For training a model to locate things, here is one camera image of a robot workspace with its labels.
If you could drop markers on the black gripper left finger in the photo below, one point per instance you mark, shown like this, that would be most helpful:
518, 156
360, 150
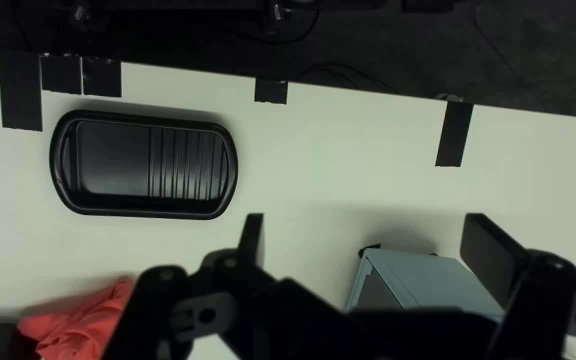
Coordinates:
248, 244

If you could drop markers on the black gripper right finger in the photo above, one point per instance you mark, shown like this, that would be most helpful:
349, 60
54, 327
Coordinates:
493, 254

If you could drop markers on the orange printed t-shirt cloth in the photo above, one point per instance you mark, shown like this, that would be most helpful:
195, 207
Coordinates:
77, 327

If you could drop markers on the light blue toaster oven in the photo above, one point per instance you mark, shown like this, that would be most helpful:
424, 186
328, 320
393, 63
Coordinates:
407, 281

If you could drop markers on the black tape strip right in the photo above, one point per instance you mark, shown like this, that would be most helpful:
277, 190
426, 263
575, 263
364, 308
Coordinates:
455, 133

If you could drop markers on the small black tape piece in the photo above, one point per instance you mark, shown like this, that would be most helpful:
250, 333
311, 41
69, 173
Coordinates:
271, 91

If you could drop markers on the black ribbed grill tray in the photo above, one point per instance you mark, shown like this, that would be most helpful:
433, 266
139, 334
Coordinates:
142, 164

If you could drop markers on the black tape square pair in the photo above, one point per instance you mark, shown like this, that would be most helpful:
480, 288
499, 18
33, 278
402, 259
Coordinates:
81, 74

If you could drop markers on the black tape strip long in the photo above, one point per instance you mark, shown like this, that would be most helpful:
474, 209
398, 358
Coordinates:
20, 101

